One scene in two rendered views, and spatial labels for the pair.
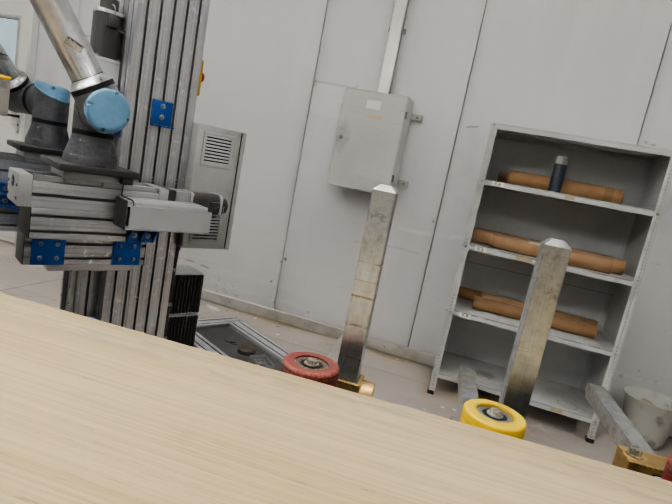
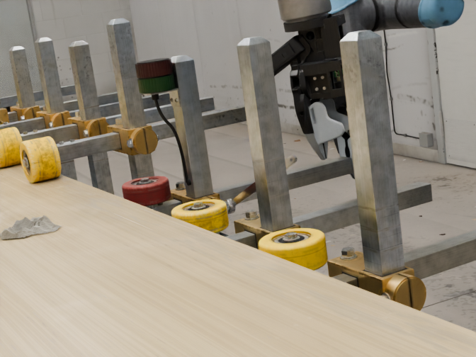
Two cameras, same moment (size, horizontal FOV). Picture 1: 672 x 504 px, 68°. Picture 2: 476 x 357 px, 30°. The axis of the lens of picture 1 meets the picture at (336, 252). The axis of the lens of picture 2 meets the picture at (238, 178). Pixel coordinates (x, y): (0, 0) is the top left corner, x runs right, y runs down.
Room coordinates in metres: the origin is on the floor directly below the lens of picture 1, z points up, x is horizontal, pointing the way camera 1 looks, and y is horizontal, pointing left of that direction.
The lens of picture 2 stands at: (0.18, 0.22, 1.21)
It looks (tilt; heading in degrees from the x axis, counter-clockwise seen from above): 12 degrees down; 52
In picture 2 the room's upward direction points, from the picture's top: 8 degrees counter-clockwise
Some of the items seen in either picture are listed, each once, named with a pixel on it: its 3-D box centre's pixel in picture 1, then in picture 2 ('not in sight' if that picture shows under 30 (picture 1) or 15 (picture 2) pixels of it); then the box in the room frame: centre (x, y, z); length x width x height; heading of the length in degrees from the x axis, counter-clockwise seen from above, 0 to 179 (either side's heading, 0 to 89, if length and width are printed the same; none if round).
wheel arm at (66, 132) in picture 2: not in sight; (113, 122); (1.20, 1.94, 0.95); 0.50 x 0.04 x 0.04; 169
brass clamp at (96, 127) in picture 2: not in sight; (89, 129); (1.14, 1.93, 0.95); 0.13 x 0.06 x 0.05; 79
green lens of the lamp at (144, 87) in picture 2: not in sight; (156, 83); (0.99, 1.43, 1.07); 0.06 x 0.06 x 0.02
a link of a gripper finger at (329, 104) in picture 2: not in sight; (333, 126); (1.12, 1.16, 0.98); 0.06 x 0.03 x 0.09; 114
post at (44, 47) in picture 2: not in sight; (60, 137); (1.18, 2.15, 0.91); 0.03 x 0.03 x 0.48; 79
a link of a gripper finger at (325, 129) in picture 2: not in sight; (326, 131); (1.09, 1.15, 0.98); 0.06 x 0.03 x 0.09; 114
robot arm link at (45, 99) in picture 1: (50, 101); not in sight; (1.89, 1.14, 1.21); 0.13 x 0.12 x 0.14; 77
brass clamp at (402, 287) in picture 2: not in sight; (375, 285); (0.95, 0.95, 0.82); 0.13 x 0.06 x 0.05; 79
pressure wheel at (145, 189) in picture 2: not in sight; (149, 211); (0.97, 1.47, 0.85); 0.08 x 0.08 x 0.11
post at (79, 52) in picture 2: not in sight; (96, 151); (1.13, 1.91, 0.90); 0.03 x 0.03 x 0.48; 79
